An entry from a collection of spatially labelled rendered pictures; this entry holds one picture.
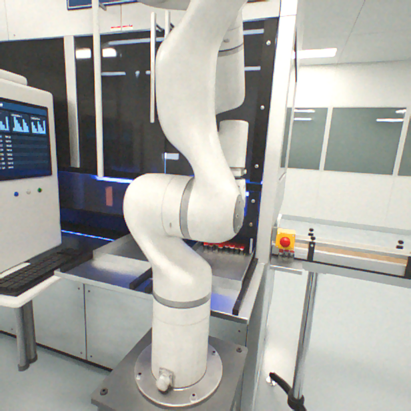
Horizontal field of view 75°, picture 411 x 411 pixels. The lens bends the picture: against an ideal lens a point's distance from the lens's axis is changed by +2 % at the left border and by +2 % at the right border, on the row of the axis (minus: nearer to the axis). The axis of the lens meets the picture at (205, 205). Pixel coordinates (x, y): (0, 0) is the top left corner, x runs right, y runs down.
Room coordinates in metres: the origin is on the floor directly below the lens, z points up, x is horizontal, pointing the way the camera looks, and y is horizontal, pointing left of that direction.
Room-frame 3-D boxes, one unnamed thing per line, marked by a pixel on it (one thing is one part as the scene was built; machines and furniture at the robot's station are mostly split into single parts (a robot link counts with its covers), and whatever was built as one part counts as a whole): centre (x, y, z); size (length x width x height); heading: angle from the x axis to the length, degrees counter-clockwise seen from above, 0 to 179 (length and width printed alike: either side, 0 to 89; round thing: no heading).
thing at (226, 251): (1.12, -0.09, 0.90); 0.18 x 0.02 x 0.05; 73
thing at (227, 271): (1.01, -0.06, 0.90); 0.34 x 0.26 x 0.04; 163
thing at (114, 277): (1.00, 0.12, 0.87); 0.70 x 0.48 x 0.02; 72
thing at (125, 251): (1.12, 0.26, 0.90); 0.34 x 0.26 x 0.04; 162
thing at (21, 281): (1.03, 0.65, 0.82); 0.40 x 0.14 x 0.02; 169
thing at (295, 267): (1.08, -0.36, 0.87); 0.14 x 0.13 x 0.02; 162
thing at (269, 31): (1.07, -0.19, 1.40); 0.04 x 0.01 x 0.80; 72
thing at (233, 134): (0.81, -0.07, 1.35); 0.09 x 0.08 x 0.13; 71
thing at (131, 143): (1.28, 0.41, 1.51); 0.47 x 0.01 x 0.59; 72
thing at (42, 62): (1.45, 0.93, 1.51); 0.49 x 0.01 x 0.59; 72
